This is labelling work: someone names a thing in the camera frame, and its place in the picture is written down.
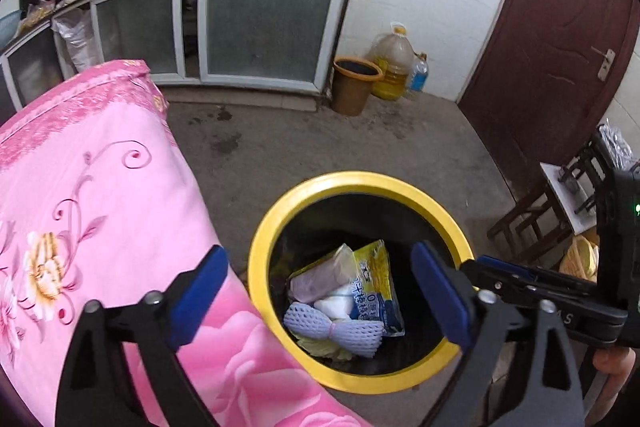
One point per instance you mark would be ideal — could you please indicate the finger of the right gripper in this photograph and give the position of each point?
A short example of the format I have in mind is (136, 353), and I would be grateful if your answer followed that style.
(533, 275)
(510, 290)

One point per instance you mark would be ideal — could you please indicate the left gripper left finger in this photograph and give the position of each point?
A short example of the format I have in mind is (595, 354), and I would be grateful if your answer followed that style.
(96, 386)

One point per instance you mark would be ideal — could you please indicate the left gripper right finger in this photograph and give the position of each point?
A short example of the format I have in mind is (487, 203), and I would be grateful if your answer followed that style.
(543, 386)

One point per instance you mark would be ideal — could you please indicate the yellow snack bag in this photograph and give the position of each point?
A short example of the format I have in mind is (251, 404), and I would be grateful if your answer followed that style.
(373, 289)

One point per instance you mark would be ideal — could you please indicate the white tissue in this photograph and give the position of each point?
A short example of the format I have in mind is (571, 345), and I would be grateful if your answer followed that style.
(338, 305)

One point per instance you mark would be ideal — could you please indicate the napa cabbage piece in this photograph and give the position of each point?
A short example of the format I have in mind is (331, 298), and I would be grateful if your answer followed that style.
(323, 348)

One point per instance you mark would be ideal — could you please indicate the yellow rimmed black trash bin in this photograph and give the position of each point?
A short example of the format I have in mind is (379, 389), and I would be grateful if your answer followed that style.
(358, 208)

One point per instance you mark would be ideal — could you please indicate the white framed kitchen cabinet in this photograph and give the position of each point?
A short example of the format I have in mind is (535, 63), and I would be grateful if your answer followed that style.
(283, 46)

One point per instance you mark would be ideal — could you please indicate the person right hand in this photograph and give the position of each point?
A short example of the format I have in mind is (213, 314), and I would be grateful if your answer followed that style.
(617, 363)

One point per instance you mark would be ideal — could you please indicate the wooden stool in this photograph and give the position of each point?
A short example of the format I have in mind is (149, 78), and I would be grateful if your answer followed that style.
(530, 226)

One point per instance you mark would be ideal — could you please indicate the dark red door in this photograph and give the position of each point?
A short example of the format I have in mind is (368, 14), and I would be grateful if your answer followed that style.
(546, 78)

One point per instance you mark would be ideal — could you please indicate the pink floral tablecloth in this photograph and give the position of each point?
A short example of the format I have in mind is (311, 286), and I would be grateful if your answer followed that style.
(97, 202)

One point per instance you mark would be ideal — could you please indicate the blue label water bottle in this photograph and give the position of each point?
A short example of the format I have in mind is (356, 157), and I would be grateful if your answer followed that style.
(419, 73)

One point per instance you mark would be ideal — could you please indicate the brown plastic bucket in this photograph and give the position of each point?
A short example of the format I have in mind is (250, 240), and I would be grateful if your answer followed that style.
(351, 86)

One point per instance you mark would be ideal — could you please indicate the large cooking oil jug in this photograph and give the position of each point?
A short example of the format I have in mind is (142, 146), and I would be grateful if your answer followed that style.
(394, 55)

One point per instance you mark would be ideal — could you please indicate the white grain sack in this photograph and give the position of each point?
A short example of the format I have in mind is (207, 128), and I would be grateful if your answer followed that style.
(76, 30)

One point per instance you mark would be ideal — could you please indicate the blue plastic basin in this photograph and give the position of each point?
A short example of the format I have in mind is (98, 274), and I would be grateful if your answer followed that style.
(8, 27)

